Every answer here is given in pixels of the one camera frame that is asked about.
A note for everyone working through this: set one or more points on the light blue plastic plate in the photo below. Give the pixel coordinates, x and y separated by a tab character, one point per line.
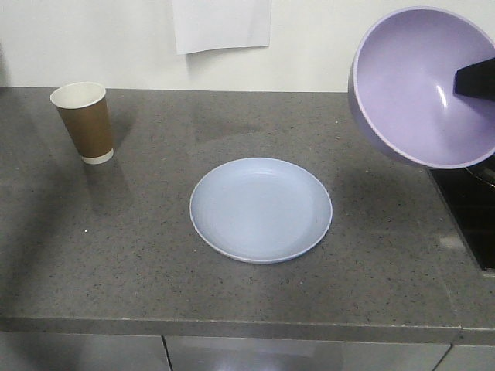
260	210

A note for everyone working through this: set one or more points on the purple plastic bowl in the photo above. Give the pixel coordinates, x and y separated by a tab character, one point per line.
401	89

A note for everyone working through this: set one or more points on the grey cabinet door panel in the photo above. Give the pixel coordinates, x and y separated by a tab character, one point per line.
44	351

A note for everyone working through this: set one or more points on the white paper sheet on wall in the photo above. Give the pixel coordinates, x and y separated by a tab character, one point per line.
209	25

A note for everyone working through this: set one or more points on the brown paper cup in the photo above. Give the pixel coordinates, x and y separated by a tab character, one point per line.
83	109

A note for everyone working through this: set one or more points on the black induction cooktop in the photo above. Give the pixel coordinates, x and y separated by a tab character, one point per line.
469	195

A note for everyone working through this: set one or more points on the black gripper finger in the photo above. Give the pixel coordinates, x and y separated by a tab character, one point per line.
476	80

